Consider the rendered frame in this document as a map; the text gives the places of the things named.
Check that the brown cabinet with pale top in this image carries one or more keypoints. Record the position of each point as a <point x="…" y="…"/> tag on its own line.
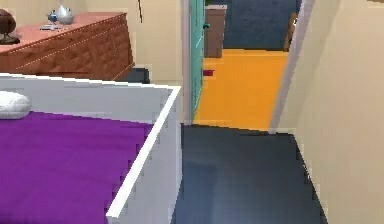
<point x="214" y="31"/>

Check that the small dark red block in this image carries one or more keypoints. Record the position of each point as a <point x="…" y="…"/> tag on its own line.
<point x="208" y="72"/>

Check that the small blue round ornament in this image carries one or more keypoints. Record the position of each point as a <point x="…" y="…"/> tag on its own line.
<point x="52" y="16"/>

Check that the flat grey remote control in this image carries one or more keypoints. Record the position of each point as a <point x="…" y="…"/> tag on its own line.
<point x="50" y="27"/>

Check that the white pillow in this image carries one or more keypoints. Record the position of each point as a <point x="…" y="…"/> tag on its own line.
<point x="13" y="105"/>

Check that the brown chest of drawers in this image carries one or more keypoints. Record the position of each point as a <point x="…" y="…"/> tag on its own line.
<point x="83" y="46"/>

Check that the silver teardrop vase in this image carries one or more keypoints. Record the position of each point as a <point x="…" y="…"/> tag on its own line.
<point x="64" y="15"/>

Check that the teal room door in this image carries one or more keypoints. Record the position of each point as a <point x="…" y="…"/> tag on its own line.
<point x="197" y="50"/>

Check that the white bed with purple cover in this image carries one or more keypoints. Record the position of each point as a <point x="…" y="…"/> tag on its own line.
<point x="66" y="160"/>

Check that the dark brown round lamp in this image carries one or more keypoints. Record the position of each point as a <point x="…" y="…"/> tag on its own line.
<point x="6" y="26"/>

